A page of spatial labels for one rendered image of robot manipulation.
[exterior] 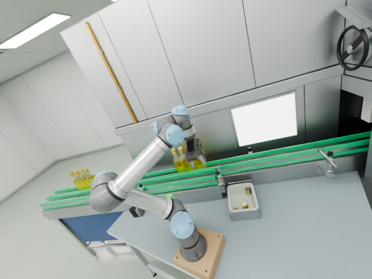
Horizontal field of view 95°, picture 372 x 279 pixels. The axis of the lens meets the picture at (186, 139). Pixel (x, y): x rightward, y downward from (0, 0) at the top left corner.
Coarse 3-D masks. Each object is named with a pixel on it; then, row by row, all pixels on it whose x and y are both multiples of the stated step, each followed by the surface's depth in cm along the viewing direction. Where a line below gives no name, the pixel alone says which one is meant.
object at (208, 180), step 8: (208, 176) 119; (160, 184) 129; (168, 184) 128; (176, 184) 126; (184, 184) 126; (192, 184) 125; (200, 184) 123; (208, 184) 122; (152, 192) 134; (160, 192) 133; (64, 200) 157; (72, 200) 155; (80, 200) 154; (88, 200) 152; (48, 208) 167
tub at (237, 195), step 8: (240, 184) 119; (248, 184) 118; (232, 192) 123; (240, 192) 122; (232, 200) 118; (240, 200) 116; (248, 200) 114; (256, 200) 104; (232, 208) 111; (240, 208) 111; (256, 208) 100
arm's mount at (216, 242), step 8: (200, 232) 101; (208, 232) 99; (216, 232) 98; (208, 240) 95; (216, 240) 94; (224, 240) 97; (208, 248) 92; (216, 248) 90; (176, 256) 93; (208, 256) 88; (216, 256) 88; (176, 264) 93; (184, 264) 88; (192, 264) 87; (200, 264) 86; (208, 264) 85; (216, 264) 88; (192, 272) 87; (200, 272) 83; (208, 272) 82
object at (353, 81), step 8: (360, 0) 78; (368, 0) 75; (352, 24) 86; (352, 32) 87; (344, 40) 94; (344, 48) 95; (352, 64) 93; (368, 64) 82; (344, 72) 99; (352, 72) 93; (360, 72) 88; (368, 72) 83; (344, 80) 101; (352, 80) 95; (360, 80) 89; (368, 80) 85; (344, 88) 102; (352, 88) 96; (360, 88) 90; (368, 88) 85; (368, 96) 87
